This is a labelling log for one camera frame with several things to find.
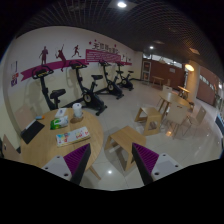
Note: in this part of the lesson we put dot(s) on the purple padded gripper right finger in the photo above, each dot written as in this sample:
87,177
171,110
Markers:
153,166

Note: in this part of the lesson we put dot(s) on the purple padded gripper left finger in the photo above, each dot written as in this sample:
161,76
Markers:
70,167

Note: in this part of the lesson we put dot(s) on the colourful picture book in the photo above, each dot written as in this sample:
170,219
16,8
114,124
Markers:
72,136

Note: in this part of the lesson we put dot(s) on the round wooden table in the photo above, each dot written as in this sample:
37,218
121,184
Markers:
168,97
43,147

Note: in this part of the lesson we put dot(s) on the near wooden stool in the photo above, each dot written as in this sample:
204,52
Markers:
124,138

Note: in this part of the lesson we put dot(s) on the wooden stool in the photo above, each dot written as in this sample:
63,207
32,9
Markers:
124,138
152,119

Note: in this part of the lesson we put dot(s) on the green wet wipes pack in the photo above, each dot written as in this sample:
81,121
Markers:
58,123

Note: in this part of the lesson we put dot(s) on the far wooden stool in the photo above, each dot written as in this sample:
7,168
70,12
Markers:
152,119

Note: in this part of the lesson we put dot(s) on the black tablet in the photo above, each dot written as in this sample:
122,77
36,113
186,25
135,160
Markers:
31,131

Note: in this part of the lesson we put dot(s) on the white chair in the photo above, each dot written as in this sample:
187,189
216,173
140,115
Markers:
176,115

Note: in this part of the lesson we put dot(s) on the small blue orange object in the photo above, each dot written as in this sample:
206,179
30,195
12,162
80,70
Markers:
39,117

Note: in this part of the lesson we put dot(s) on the white paper roll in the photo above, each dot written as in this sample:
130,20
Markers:
77,109

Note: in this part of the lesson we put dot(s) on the far round wooden table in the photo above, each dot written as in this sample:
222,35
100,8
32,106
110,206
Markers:
168,97

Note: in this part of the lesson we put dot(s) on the distant wooden bench table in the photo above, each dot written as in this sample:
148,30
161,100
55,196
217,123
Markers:
157,80

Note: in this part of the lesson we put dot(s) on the farthest black exercise bike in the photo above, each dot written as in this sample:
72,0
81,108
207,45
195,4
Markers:
125,82

